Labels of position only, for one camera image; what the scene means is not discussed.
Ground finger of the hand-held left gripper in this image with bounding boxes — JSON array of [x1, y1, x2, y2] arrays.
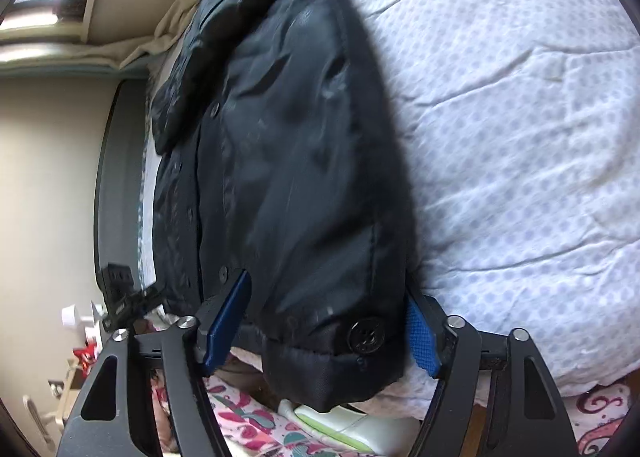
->
[[131, 284, 166, 310]]

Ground white plastic object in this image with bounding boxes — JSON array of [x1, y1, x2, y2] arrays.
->
[[61, 304, 108, 339]]

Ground black printed jacket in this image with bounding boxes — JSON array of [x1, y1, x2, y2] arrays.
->
[[147, 0, 426, 413]]

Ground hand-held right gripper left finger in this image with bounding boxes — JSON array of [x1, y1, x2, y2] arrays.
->
[[57, 269, 252, 457]]

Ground dark grey bed board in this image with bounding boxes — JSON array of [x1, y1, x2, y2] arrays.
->
[[94, 79, 151, 288]]

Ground beige curtain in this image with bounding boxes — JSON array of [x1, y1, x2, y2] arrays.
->
[[117, 0, 211, 70]]

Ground cream window sill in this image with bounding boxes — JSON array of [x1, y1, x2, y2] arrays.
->
[[0, 0, 123, 68]]

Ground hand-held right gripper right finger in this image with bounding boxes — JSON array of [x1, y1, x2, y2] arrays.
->
[[406, 294, 583, 457]]

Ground white green slipper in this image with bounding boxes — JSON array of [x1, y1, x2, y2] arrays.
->
[[277, 398, 423, 455]]

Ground red object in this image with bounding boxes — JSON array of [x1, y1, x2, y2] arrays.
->
[[74, 344, 99, 371]]

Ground pink patterned pants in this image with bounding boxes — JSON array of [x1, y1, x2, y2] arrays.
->
[[150, 367, 635, 457]]

